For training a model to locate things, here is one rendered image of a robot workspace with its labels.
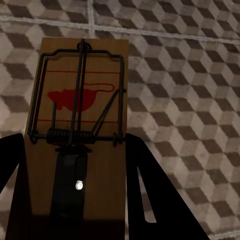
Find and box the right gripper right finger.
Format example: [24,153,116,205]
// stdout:
[125,133,210,240]

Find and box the mousetrap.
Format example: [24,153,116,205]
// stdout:
[5,37,129,240]

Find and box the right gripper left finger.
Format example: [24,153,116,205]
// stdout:
[0,133,24,193]

